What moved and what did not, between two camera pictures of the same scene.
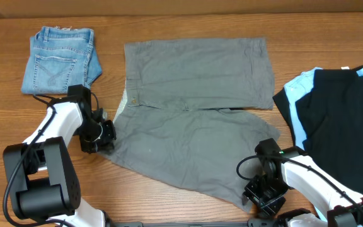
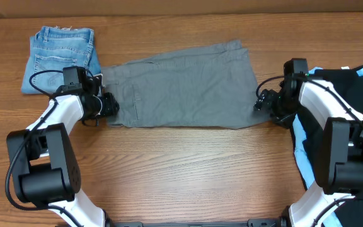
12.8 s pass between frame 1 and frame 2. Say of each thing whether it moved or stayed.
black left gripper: moved
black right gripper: moved
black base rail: stayed
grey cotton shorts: moved
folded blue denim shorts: stayed
